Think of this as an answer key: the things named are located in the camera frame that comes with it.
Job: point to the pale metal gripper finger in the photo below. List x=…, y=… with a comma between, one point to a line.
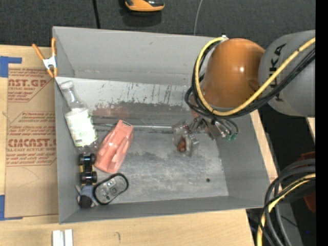
x=192, y=145
x=180, y=130

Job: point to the small red-brown round object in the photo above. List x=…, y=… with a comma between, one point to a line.
x=181, y=144

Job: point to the grey metal bin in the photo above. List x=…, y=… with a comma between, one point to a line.
x=164, y=173

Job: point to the pink plastic container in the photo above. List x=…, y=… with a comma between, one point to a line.
x=114, y=147

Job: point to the black and grey computer mouse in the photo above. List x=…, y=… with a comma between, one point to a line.
x=110, y=188

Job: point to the clear plastic bottle white label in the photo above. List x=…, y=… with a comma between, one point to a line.
x=80, y=127

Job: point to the black toy car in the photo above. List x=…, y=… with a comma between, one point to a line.
x=87, y=169

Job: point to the grey and brown plush toy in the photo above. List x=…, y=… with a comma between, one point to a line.
x=85, y=197

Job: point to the brown cardboard board red print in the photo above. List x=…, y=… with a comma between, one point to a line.
x=28, y=178

